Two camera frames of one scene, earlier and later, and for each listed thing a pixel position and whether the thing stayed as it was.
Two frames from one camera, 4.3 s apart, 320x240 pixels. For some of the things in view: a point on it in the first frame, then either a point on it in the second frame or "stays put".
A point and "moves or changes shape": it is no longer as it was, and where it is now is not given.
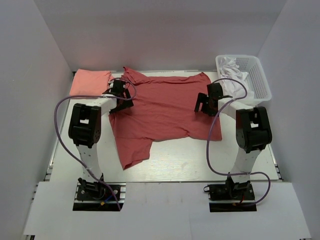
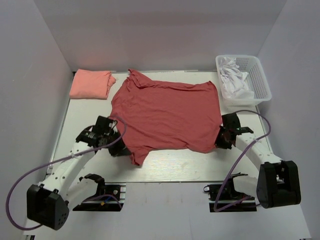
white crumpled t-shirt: (229, 68) stays put
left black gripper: (127, 104) -> (121, 149)
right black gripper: (202, 98) -> (219, 143)
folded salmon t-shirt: (87, 82) stays put
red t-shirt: (164, 109) moves or changes shape
